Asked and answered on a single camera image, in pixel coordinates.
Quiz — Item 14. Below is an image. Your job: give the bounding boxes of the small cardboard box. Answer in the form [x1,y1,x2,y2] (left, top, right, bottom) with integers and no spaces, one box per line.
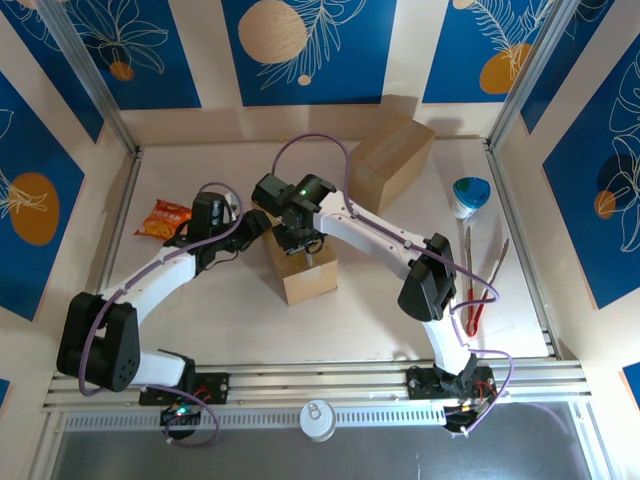
[249,199,340,307]

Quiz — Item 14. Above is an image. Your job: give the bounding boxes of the large taped cardboard box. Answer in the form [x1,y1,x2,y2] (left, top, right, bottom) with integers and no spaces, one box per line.
[347,112,436,217]

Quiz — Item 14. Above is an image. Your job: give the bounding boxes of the orange corn chips bag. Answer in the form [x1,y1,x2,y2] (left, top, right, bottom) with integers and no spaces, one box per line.
[132,198,195,240]

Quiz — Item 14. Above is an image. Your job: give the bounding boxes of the white cup blue lid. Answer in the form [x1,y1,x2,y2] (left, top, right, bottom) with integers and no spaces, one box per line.
[452,176,492,221]

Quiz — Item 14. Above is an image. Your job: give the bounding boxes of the silver tin can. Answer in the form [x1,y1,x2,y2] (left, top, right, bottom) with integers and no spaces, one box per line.
[298,399,338,443]

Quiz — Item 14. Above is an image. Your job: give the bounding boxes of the grey metal panel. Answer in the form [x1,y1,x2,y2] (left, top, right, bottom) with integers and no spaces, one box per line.
[47,399,616,480]

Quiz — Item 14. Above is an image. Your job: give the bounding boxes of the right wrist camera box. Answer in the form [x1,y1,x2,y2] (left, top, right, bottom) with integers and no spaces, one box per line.
[252,171,294,214]

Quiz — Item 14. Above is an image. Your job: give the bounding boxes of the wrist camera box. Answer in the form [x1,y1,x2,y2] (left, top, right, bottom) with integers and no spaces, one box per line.
[252,171,294,214]
[191,191,225,238]

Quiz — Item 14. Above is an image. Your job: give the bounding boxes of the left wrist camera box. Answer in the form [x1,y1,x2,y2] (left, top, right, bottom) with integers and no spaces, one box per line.
[191,191,225,238]

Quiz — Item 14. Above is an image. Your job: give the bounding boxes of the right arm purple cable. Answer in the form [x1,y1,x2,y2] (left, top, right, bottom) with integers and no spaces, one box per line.
[271,130,515,437]

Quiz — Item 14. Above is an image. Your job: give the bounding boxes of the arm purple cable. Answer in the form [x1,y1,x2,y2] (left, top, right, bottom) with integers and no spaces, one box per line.
[271,130,515,437]
[77,181,245,449]

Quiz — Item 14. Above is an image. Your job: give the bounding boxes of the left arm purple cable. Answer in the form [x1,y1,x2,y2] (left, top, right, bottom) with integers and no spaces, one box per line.
[77,181,245,449]

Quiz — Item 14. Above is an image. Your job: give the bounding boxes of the narrow aluminium side rail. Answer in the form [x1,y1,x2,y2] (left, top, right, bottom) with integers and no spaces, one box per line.
[97,147,146,301]
[483,142,564,361]

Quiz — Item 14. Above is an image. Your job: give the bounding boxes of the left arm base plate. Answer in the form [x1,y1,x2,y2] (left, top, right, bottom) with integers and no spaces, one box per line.
[138,372,231,407]

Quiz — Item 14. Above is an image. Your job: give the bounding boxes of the wide aluminium rail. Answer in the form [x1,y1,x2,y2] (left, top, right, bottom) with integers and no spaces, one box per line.
[42,359,594,409]

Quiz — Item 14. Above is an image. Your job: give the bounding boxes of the slotted grey cable duct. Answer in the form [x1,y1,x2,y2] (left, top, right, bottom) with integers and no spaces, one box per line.
[62,403,449,432]

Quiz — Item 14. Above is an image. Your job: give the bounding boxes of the aluminium frame post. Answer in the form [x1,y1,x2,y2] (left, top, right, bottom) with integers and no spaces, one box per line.
[37,0,146,157]
[487,0,591,151]

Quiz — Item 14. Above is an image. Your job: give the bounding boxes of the red-handled metal tongs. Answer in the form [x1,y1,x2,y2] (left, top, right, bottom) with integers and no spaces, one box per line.
[464,225,511,337]

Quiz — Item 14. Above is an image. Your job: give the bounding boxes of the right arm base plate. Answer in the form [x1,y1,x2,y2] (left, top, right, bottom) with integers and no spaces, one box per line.
[407,366,496,401]

